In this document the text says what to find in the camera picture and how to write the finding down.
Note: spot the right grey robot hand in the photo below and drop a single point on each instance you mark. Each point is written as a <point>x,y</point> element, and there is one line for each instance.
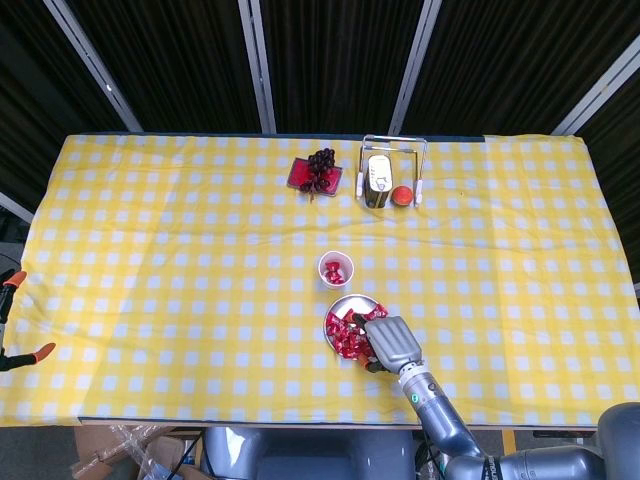
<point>392,345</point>

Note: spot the white paper cup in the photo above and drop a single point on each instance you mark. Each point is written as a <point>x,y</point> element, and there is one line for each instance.
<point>345,260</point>

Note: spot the round steel plate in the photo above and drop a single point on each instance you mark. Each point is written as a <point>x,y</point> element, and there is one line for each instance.
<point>357,302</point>

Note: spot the grey robot torso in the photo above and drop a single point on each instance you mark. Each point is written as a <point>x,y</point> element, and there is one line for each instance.
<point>310,455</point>

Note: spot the yellow metal table leg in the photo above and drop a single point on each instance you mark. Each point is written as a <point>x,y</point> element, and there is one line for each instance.
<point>509,440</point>

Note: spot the dark green gold tin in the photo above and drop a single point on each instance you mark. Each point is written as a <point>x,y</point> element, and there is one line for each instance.
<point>377,175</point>

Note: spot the red rectangular tray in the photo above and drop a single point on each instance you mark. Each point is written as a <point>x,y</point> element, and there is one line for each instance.
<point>300,172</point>

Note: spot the dark purple grape bunch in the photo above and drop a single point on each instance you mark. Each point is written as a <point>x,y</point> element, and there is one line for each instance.
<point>320,160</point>

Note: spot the brown cardboard box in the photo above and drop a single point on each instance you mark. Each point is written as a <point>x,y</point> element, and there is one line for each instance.
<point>170,452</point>

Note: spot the yellow white checked tablecloth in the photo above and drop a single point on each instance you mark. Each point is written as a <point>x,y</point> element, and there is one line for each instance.
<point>150,250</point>

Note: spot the clear plastic packaging film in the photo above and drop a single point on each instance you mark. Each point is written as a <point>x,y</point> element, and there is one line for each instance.
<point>125,440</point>

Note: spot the black pleated curtain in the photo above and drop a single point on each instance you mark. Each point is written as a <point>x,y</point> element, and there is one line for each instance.
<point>325,60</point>

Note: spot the black spring clamp orange tips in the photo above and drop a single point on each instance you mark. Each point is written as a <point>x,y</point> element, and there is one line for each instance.
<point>45,351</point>
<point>15,279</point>

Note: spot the white metal frame post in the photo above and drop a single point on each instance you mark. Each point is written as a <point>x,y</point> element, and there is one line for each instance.
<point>93,65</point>
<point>15,209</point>
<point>600,92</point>
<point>257,65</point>
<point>415,65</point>

